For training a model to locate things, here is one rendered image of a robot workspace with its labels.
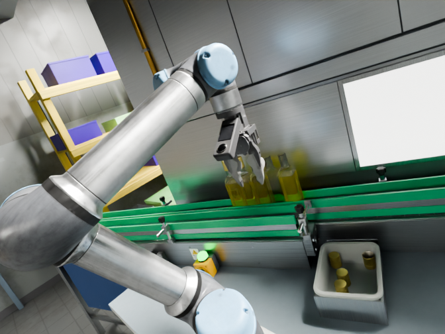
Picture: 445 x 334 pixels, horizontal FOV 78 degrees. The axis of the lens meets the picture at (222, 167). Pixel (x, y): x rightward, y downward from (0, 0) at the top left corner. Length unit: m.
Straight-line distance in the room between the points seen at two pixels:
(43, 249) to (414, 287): 0.91
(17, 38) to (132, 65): 2.57
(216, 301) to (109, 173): 0.36
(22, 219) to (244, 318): 0.42
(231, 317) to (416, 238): 0.67
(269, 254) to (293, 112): 0.53
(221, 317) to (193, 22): 1.02
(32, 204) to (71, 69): 2.70
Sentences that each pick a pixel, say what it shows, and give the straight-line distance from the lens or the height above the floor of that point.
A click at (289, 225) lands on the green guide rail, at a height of 0.93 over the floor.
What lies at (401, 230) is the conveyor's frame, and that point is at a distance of 1.05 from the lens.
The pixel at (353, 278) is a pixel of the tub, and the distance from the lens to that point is 1.00.
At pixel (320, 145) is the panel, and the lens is 1.11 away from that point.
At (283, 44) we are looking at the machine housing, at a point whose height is 1.49.
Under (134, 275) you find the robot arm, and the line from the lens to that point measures 0.63.
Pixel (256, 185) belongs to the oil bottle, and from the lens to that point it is 1.06.
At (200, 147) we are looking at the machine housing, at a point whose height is 1.20.
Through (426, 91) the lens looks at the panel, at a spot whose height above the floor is 1.21.
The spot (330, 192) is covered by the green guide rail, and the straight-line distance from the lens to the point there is 1.09.
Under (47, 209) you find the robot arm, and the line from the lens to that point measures 0.43.
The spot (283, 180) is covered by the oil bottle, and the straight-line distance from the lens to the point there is 1.02.
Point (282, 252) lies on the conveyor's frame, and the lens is 1.04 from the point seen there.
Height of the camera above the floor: 1.45
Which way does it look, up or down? 17 degrees down
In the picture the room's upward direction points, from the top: 20 degrees counter-clockwise
